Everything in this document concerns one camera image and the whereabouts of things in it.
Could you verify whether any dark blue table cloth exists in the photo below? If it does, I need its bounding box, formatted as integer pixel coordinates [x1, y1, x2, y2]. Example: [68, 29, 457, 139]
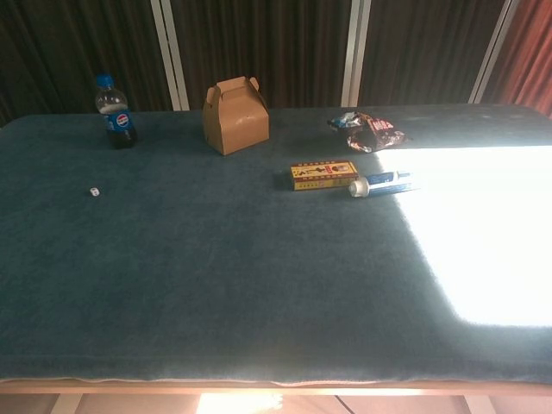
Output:
[0, 103, 552, 387]

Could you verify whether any yellow red printed carton box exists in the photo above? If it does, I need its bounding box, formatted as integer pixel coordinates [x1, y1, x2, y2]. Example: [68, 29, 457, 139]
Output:
[289, 160, 359, 192]

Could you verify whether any brown cardboard gable box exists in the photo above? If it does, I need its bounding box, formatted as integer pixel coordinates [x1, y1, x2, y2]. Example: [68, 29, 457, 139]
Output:
[202, 75, 271, 156]

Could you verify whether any white blue toothpaste tube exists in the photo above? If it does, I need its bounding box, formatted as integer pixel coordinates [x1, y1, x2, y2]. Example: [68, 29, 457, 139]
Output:
[348, 170, 422, 199]

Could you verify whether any crumpled snack wrapper bag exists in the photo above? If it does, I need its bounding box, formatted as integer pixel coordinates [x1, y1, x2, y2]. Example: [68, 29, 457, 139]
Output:
[326, 111, 413, 154]

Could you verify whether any dark brown curtain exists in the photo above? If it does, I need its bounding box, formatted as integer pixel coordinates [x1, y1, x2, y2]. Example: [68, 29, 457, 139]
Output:
[0, 0, 512, 129]

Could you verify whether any pepsi cola bottle blue cap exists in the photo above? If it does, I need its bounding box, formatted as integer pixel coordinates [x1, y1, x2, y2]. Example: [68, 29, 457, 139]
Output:
[94, 73, 140, 150]

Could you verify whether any red curtain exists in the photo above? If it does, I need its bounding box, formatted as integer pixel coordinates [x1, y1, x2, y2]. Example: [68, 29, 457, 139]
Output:
[486, 0, 552, 120]

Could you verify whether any white window frame post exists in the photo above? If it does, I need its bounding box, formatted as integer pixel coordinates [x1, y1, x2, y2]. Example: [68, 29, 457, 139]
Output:
[467, 0, 521, 104]
[149, 0, 191, 111]
[340, 0, 372, 108]

